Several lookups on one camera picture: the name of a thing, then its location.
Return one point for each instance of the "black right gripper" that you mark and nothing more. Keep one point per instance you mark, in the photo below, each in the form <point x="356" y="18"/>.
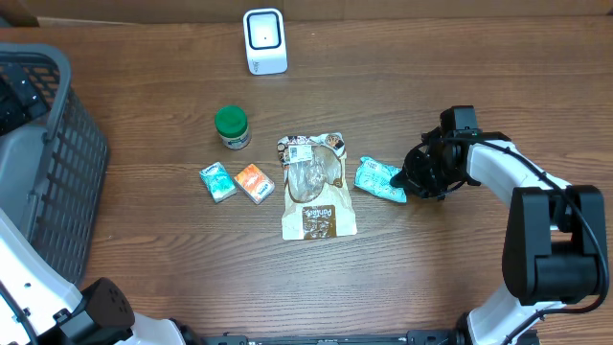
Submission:
<point x="414" y="182"/>

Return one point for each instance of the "teal snack packet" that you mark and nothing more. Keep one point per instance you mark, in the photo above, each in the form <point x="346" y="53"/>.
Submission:
<point x="375" y="177"/>

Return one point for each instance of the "brown white snack pouch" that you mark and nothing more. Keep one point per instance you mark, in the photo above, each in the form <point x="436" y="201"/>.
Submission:
<point x="317" y="202"/>

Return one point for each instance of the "orange tissue pack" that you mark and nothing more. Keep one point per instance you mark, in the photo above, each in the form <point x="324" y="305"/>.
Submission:
<point x="255" y="183"/>

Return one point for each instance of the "green lid jar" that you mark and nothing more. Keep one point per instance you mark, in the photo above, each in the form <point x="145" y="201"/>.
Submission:
<point x="233" y="128"/>

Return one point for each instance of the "green tissue pack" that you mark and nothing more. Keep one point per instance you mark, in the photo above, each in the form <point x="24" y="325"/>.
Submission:
<point x="218" y="182"/>

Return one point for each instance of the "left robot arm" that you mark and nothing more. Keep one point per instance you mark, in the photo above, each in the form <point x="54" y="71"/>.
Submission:
<point x="39" y="306"/>

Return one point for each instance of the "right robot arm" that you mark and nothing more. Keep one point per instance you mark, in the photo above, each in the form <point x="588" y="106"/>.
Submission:
<point x="554" y="258"/>

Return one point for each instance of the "grey plastic mesh basket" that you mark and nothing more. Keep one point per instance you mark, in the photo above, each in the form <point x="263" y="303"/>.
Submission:
<point x="53" y="157"/>

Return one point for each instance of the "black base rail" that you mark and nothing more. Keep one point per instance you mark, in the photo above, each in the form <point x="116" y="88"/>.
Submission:
<point x="330" y="339"/>

